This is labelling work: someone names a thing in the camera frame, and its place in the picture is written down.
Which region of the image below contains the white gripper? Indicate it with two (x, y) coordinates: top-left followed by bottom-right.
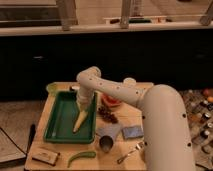
(77, 87), (94, 121)

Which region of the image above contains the yellow banana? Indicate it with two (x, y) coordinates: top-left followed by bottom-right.
(73, 116), (84, 133)

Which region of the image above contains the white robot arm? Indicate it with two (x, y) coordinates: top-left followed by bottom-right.
(76, 66), (196, 171)

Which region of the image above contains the green plastic tray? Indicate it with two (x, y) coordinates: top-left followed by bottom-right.
(43, 91), (97, 144)

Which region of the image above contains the red watermelon slice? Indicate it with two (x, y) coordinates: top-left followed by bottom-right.
(101, 94), (122, 108)

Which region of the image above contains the metal cup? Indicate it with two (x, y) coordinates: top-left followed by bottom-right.
(99, 136), (114, 153)

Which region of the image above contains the green chili pepper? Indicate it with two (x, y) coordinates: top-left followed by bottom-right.
(67, 151), (96, 168)

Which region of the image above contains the wooden board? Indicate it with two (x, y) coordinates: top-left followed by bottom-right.
(24, 81), (155, 171)

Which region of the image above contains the black marker pen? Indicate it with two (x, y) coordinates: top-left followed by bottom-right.
(27, 124), (36, 152)

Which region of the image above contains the small wooden block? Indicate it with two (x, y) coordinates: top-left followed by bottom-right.
(32, 148), (60, 166)

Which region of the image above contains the metal spoon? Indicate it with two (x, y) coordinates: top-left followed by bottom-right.
(117, 141), (144, 164)

